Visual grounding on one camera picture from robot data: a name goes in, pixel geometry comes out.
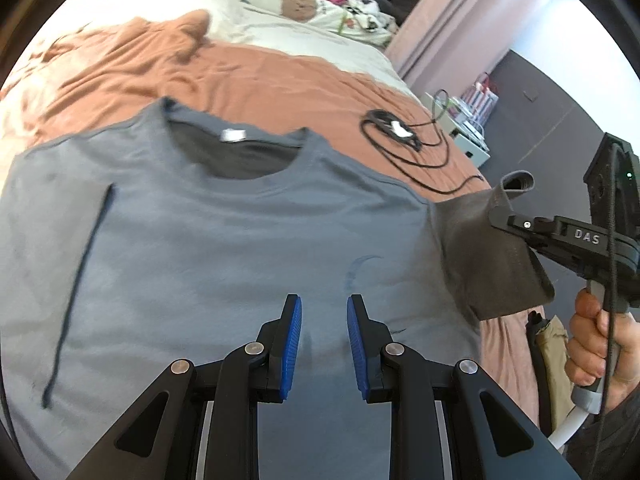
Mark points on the striped gift bag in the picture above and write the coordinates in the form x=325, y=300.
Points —
x=481, y=98

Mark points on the bear print pillow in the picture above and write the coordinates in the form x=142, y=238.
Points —
x=321, y=14

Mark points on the khaki bag with strap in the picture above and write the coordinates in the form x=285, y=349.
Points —
x=547, y=339

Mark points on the pink curtain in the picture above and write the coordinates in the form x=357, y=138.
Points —
x=446, y=44

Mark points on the white bedside storage box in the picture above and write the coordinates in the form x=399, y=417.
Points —
x=453, y=118

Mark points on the person's right hand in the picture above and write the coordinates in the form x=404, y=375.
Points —
x=586, y=350

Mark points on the black white patterned cloth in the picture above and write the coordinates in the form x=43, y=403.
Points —
x=364, y=21

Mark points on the cream white duvet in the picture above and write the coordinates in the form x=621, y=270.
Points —
x=234, y=21

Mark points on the terracotta orange blanket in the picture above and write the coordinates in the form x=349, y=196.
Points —
x=101, y=80

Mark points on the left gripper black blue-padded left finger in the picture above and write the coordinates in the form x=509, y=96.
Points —
x=201, y=416

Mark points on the grey t-shirt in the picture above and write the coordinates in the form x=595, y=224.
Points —
x=160, y=238

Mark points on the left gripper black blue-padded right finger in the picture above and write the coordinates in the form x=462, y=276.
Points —
x=447, y=421

